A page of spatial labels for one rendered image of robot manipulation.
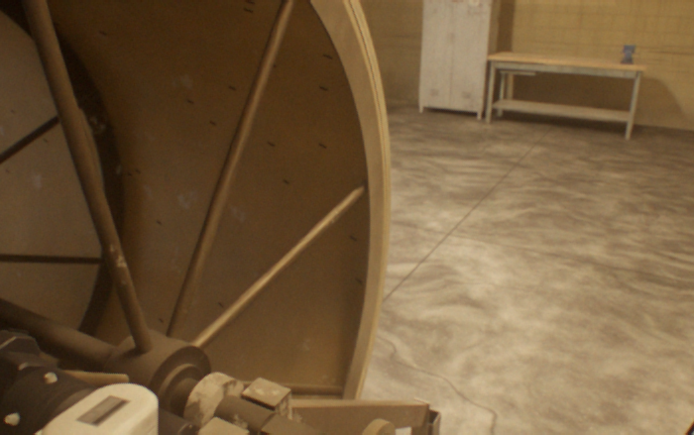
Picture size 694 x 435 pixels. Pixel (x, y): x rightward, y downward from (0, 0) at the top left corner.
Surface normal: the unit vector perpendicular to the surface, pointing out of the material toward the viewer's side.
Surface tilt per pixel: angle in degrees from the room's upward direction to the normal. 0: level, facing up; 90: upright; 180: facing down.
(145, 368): 32
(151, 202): 83
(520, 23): 90
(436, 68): 90
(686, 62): 90
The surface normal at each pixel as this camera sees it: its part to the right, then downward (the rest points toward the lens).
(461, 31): -0.47, 0.31
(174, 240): -0.45, 0.05
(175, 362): 0.88, 0.18
